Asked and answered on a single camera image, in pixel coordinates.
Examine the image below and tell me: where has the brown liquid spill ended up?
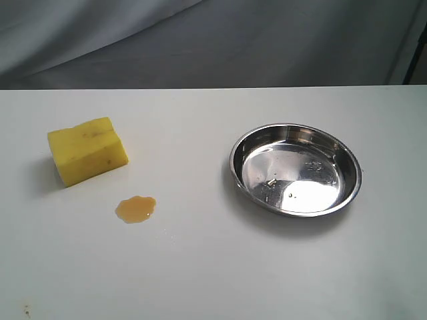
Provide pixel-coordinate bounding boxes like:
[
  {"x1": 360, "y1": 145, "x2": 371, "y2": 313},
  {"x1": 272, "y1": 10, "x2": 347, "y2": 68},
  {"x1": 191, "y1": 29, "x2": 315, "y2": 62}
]
[{"x1": 115, "y1": 195, "x2": 156, "y2": 223}]

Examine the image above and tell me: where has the grey backdrop cloth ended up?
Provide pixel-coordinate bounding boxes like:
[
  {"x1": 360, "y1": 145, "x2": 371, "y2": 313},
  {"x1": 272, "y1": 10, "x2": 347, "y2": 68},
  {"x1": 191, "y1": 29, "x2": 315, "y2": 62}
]
[{"x1": 1, "y1": 1, "x2": 426, "y2": 89}]

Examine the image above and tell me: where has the yellow sponge block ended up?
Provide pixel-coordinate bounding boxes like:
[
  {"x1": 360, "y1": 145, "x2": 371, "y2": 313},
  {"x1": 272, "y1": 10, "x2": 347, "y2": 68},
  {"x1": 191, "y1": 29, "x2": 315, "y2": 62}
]
[{"x1": 47, "y1": 117, "x2": 129, "y2": 187}]

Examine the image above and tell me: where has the round stainless steel dish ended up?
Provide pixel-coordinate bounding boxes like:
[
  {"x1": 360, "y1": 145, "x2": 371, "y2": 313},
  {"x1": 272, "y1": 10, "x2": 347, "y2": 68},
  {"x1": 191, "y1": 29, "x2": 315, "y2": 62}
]
[{"x1": 228, "y1": 123, "x2": 362, "y2": 218}]

